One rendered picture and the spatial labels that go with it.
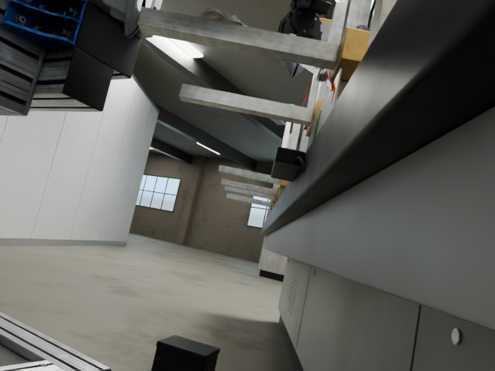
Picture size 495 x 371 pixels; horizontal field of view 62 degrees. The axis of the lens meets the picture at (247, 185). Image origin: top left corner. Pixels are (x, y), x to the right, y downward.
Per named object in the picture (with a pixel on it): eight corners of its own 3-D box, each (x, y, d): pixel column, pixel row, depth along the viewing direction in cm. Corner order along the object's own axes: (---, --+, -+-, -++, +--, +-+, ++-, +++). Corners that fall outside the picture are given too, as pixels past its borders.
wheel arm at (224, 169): (217, 172, 187) (219, 163, 188) (218, 174, 191) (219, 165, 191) (311, 192, 186) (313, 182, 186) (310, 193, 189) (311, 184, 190)
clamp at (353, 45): (340, 58, 59) (346, 26, 60) (324, 92, 73) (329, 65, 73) (379, 65, 59) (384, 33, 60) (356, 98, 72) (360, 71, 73)
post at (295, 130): (275, 216, 188) (295, 116, 195) (274, 216, 192) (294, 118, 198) (282, 217, 188) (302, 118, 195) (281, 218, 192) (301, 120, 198)
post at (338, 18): (297, 199, 89) (336, -2, 95) (296, 201, 92) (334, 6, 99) (314, 203, 89) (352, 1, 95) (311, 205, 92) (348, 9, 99)
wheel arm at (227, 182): (220, 185, 212) (222, 177, 212) (220, 186, 215) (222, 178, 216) (303, 202, 210) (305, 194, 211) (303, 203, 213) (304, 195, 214)
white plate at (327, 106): (325, 135, 57) (338, 67, 58) (302, 169, 82) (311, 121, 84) (329, 135, 57) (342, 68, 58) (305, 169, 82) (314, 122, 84)
